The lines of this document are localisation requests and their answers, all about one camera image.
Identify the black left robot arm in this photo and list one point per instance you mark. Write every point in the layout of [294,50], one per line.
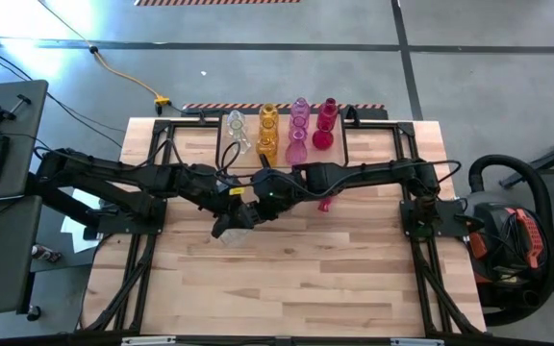
[113,170]

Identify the silver table edge bracket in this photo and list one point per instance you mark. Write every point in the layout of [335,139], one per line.
[148,340]
[416,341]

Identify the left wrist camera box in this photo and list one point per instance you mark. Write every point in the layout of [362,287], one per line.
[221,226]

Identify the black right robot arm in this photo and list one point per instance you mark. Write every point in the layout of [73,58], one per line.
[378,170]

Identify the black caster wheel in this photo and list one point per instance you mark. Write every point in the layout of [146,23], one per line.
[33,313]

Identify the black aluminium table frame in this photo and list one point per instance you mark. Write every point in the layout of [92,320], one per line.
[190,125]

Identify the small clear glass vase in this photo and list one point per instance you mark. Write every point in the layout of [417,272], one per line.
[242,142]

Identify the tall red glass vase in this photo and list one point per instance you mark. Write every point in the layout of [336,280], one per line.
[328,111]

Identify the grey desk with mouse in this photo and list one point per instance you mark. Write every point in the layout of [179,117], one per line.
[3,269]

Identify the grey desk with keyboard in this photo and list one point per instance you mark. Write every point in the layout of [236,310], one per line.
[17,120]

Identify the round red glass vase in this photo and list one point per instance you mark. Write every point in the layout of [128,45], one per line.
[323,139]

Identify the squat red glass vase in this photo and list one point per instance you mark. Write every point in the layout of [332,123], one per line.
[326,204]

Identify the tall pink glass vase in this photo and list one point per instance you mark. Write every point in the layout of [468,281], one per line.
[300,108]

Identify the wide yellow glass vase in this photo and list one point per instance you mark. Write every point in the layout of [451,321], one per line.
[266,150]

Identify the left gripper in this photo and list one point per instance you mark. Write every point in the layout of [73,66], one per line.
[226,199]

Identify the small dark bottle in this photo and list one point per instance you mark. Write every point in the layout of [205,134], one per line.
[46,253]

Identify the black and orange machine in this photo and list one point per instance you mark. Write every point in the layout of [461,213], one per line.
[529,235]

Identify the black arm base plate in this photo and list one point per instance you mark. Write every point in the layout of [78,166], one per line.
[113,227]
[452,226]

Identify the wooden shelf with black frame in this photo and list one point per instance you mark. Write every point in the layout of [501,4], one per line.
[349,139]

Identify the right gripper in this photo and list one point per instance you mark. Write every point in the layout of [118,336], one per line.
[274,190]

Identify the clear bulbous glass vase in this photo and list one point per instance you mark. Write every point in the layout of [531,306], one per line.
[235,120]

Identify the pink ribbed flared vase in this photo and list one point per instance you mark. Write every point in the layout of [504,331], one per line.
[296,151]

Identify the white paper sheet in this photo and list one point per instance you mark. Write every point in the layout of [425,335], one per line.
[82,240]

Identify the clear ribbed glass bottle vase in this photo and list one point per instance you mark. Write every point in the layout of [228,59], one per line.
[234,237]

